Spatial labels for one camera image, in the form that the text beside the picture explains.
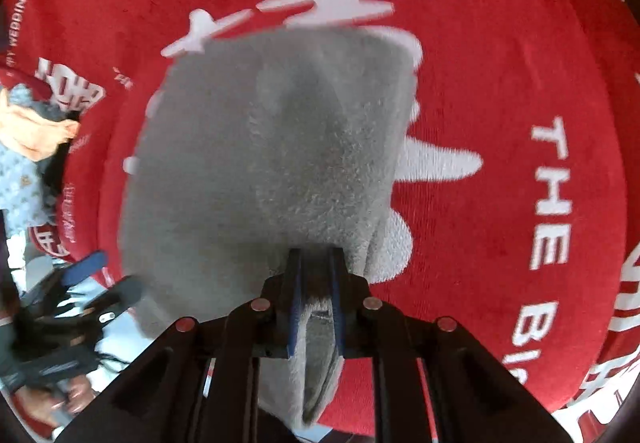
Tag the grey fleece garment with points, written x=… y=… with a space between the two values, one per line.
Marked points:
x=300 y=148

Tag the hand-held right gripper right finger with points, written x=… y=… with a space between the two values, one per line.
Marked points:
x=337 y=308

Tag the red printed blanket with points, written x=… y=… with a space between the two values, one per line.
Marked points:
x=500 y=73

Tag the pale blue patterned cloth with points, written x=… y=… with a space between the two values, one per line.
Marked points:
x=20 y=188

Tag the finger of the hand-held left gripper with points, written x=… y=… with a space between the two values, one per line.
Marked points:
x=117 y=295
x=87 y=266

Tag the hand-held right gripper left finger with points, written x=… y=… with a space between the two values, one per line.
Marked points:
x=295 y=308

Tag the grey-blue cloth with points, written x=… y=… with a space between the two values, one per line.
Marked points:
x=25 y=95

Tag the person's left hand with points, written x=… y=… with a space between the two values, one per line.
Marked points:
x=70 y=403

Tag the dark red printed cloth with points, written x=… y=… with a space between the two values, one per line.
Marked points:
x=25 y=80

